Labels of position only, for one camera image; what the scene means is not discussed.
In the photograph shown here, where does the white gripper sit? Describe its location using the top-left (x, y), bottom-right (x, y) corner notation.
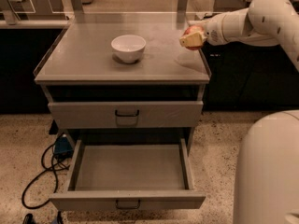
top-left (179, 8), bottom-right (249, 48)

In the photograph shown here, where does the red apple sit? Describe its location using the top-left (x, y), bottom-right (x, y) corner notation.
top-left (183, 26), bottom-right (205, 50)

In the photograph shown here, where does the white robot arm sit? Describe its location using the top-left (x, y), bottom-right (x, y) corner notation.
top-left (179, 0), bottom-right (299, 224)

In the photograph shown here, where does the grey drawer cabinet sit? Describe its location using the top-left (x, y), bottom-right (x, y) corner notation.
top-left (36, 12), bottom-right (210, 145)

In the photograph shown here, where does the closed grey upper drawer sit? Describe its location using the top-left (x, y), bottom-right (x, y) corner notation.
top-left (49, 101), bottom-right (203, 129)

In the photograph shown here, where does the open grey lower drawer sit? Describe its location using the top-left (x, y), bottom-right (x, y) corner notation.
top-left (50, 140), bottom-right (205, 211)

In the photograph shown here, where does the white ceramic bowl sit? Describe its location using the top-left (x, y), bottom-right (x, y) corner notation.
top-left (111, 35), bottom-right (147, 63)

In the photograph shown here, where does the blue power box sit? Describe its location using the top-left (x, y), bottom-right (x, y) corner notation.
top-left (53, 134), bottom-right (74, 158)

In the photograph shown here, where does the black drawer handle upper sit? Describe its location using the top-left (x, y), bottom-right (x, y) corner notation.
top-left (115, 109), bottom-right (139, 118)

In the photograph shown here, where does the black drawer handle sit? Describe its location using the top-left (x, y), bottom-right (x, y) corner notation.
top-left (115, 109), bottom-right (139, 118)
top-left (115, 200), bottom-right (141, 210)

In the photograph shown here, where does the black drawer handle lower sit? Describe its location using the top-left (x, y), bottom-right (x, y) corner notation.
top-left (115, 200), bottom-right (141, 210)

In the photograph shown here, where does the black power cable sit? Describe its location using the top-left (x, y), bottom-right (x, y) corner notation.
top-left (21, 140), bottom-right (71, 210)

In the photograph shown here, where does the white horizontal rail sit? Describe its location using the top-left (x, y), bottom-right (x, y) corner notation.
top-left (0, 19), bottom-right (206, 30)

